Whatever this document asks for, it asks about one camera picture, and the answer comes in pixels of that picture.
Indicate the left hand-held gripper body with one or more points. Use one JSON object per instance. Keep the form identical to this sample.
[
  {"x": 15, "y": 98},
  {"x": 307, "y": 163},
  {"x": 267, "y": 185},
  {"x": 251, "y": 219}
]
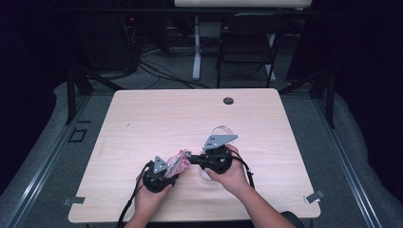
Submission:
[{"x": 157, "y": 180}]

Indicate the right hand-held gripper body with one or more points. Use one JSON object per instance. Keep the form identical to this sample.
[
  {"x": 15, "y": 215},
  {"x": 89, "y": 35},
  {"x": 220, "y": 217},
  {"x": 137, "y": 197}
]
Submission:
[{"x": 217, "y": 160}]

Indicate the pink snack packet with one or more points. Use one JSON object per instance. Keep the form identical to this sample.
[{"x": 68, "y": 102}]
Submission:
[{"x": 177, "y": 163}]

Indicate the person's left hand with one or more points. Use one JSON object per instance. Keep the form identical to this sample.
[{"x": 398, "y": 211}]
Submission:
[{"x": 149, "y": 202}]

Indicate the person's right hand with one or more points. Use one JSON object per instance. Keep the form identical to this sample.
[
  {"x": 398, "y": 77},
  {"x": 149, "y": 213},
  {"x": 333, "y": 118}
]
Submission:
[{"x": 234, "y": 180}]

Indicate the black table grommet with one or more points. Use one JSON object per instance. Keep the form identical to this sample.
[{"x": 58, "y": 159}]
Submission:
[{"x": 228, "y": 101}]

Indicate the grey tape piece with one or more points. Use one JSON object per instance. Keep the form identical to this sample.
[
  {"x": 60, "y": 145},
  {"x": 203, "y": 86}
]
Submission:
[
  {"x": 74, "y": 200},
  {"x": 314, "y": 196}
]

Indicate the person's dark clothed leg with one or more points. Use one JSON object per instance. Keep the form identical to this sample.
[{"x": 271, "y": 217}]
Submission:
[{"x": 294, "y": 220}]

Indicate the white background desk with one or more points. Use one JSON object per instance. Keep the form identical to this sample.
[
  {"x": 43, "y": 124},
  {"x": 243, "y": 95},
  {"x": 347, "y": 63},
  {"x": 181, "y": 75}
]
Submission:
[{"x": 197, "y": 47}]

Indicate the black metal stand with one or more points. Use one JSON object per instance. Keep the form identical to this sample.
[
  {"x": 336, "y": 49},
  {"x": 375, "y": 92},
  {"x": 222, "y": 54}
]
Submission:
[
  {"x": 330, "y": 95},
  {"x": 71, "y": 91}
]

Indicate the black folding chair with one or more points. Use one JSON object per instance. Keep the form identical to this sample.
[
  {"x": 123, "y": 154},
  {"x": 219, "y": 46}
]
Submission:
[{"x": 247, "y": 38}]

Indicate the metal floor rail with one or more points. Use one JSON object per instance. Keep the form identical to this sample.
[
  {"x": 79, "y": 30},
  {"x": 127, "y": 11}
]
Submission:
[
  {"x": 348, "y": 171},
  {"x": 41, "y": 177}
]

